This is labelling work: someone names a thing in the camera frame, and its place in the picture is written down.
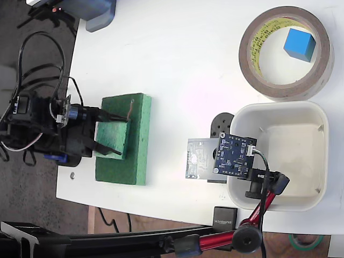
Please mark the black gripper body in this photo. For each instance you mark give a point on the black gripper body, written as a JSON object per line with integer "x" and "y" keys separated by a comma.
{"x": 76, "y": 137}

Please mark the blue cube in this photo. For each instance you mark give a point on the blue cube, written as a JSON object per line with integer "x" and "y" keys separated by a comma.
{"x": 297, "y": 41}

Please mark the black six-joint robot arm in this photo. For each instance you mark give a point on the black six-joint robot arm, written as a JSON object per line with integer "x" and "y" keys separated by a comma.
{"x": 27, "y": 113}

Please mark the brown roll of tape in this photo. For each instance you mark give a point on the brown roll of tape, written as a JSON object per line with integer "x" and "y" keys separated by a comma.
{"x": 321, "y": 80}

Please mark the green tape roll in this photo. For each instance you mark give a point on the green tape roll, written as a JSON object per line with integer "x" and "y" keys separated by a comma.
{"x": 294, "y": 242}

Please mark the small light green sponge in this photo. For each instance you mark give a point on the small light green sponge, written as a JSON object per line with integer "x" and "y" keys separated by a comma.
{"x": 111, "y": 137}

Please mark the blue clamp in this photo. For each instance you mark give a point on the blue clamp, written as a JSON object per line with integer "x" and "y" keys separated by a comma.
{"x": 56, "y": 158}

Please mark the small metal nut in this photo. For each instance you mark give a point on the small metal nut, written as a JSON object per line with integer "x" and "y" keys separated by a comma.
{"x": 72, "y": 175}

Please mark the large dark green sponge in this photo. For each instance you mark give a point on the large dark green sponge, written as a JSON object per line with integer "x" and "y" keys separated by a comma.
{"x": 139, "y": 139}

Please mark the black clamp stand bar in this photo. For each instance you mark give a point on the black clamp stand bar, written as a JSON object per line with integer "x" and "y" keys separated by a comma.
{"x": 107, "y": 242}

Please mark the grey bare circuit board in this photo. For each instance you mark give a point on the grey bare circuit board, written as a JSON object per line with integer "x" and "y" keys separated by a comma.
{"x": 199, "y": 158}

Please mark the black round disc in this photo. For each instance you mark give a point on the black round disc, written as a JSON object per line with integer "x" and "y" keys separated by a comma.
{"x": 221, "y": 123}

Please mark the black stand with orange light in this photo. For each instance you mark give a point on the black stand with orange light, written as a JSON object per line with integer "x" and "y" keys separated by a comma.
{"x": 40, "y": 14}

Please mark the small black box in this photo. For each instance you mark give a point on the small black box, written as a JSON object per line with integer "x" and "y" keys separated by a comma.
{"x": 225, "y": 218}

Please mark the white plastic container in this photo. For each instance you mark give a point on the white plastic container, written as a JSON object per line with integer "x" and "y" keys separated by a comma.
{"x": 290, "y": 150}

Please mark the gripper-mounted camera board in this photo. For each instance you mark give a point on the gripper-mounted camera board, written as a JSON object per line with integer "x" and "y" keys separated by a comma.
{"x": 65, "y": 111}

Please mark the blue camera circuit board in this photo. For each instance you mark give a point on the blue camera circuit board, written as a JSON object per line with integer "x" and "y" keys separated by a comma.
{"x": 233, "y": 156}

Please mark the red articulated camera holder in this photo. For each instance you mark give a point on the red articulated camera holder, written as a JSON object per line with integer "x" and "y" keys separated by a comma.
{"x": 215, "y": 239}

